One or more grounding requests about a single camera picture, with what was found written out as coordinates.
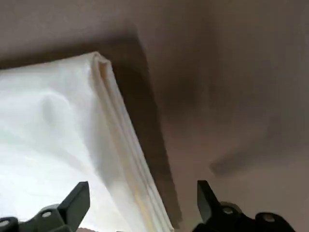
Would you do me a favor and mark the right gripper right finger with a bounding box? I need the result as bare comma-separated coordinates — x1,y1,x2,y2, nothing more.
192,179,297,232

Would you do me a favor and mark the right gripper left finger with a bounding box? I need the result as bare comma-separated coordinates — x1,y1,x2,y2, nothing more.
0,181,91,232

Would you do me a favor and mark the cream tablecloth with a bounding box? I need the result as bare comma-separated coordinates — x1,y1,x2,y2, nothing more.
0,51,175,232

